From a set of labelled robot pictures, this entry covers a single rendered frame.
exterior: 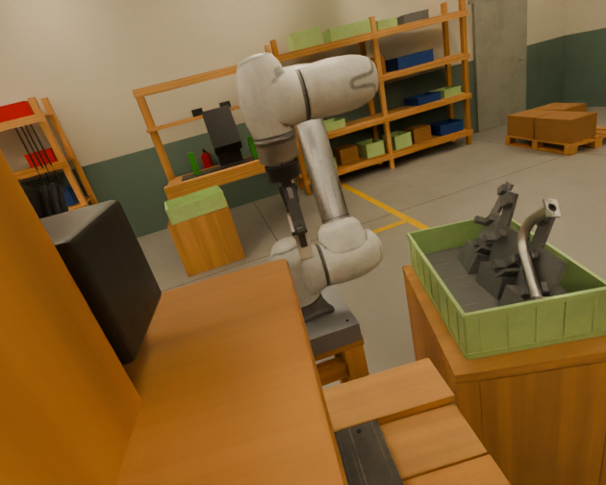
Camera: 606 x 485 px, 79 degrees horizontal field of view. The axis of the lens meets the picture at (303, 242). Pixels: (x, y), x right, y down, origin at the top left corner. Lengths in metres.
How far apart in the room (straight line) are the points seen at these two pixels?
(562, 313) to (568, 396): 0.27
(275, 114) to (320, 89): 0.10
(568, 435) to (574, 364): 0.30
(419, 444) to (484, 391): 0.40
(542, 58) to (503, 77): 0.92
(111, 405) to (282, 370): 0.08
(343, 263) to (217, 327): 0.99
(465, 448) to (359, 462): 0.23
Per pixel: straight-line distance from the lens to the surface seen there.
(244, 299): 0.26
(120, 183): 6.23
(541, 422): 1.48
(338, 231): 1.22
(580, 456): 1.67
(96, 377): 0.19
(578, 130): 5.91
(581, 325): 1.36
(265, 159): 0.79
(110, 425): 0.19
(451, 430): 0.99
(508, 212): 1.45
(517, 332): 1.27
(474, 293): 1.45
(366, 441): 0.96
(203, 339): 0.24
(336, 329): 1.23
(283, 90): 0.76
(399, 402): 1.02
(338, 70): 0.79
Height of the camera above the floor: 1.67
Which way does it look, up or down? 24 degrees down
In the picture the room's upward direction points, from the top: 14 degrees counter-clockwise
